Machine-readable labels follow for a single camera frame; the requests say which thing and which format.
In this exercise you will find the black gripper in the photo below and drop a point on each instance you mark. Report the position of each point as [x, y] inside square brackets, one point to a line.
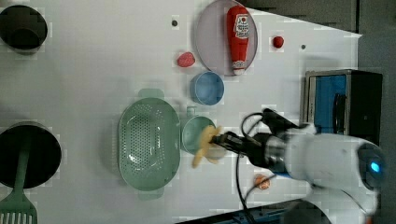
[254, 149]

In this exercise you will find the yellow peeled toy banana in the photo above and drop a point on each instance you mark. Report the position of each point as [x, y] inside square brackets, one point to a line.
[205, 146]

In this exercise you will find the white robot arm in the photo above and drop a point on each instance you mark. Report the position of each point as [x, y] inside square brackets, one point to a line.
[345, 172]

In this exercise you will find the green mug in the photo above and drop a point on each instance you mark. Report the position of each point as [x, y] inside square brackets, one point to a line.
[192, 127]

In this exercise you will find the orange toy fruit half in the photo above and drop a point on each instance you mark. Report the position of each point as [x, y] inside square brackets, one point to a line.
[261, 182]

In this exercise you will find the blue cup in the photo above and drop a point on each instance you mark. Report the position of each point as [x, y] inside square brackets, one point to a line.
[207, 88]

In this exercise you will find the green perforated colander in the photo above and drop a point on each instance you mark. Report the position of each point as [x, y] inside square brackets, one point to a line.
[149, 144]

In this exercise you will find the pink toy strawberry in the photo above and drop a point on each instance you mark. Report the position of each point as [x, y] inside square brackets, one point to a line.
[186, 59]

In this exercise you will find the grey round plate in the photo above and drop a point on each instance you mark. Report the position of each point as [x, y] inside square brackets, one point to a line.
[211, 39]

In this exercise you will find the silver toaster oven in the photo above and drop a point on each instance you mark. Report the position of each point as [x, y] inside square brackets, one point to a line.
[343, 102]

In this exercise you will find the red toy strawberry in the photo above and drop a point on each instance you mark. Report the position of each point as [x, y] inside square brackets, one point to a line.
[278, 42]

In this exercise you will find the red plush ketchup bottle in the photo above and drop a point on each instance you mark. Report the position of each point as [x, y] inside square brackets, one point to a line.
[238, 38]

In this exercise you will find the black round pot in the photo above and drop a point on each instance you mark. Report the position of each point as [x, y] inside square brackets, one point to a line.
[45, 154]

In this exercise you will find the green slotted spatula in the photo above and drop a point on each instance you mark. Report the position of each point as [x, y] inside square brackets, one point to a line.
[16, 208]

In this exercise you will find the black round container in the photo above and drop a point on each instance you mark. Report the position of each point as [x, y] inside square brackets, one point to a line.
[22, 27]

